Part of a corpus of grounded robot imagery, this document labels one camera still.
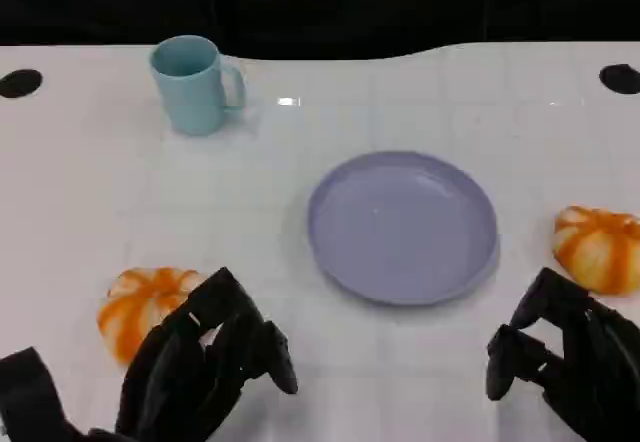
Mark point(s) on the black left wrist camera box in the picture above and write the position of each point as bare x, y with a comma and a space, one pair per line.
35, 387

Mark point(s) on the lilac plate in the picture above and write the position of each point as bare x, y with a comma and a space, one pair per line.
400, 227

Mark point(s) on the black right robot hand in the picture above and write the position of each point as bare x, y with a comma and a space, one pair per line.
595, 362

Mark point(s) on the orange white toy bread roll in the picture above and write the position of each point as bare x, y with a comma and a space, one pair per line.
135, 307
600, 252

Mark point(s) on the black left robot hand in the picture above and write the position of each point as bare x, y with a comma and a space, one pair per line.
175, 377

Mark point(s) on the pale green mug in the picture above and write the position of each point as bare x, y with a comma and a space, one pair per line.
192, 97

